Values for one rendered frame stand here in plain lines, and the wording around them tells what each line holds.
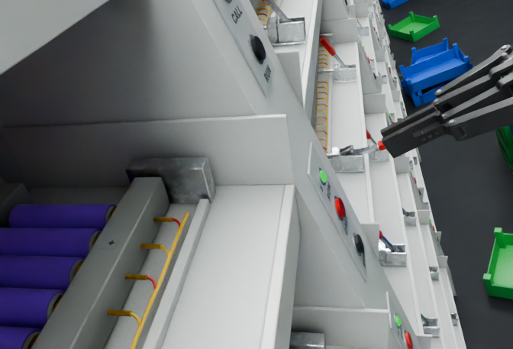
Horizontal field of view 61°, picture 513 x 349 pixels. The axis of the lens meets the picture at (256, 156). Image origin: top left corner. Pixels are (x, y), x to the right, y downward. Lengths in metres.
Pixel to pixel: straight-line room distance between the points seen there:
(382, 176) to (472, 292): 0.75
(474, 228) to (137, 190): 1.51
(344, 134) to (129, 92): 0.43
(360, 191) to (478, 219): 1.20
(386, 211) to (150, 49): 0.60
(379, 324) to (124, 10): 0.29
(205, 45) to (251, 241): 0.11
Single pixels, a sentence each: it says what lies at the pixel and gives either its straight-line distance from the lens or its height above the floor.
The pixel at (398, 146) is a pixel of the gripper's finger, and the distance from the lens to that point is 0.56.
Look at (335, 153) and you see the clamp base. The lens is 0.56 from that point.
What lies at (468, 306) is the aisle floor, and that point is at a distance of 1.51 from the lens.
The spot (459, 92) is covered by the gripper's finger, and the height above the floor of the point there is 0.94.
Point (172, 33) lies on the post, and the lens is 0.24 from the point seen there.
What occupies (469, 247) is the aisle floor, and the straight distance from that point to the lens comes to 1.64.
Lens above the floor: 1.22
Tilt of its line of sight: 28 degrees down
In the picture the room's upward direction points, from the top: 31 degrees counter-clockwise
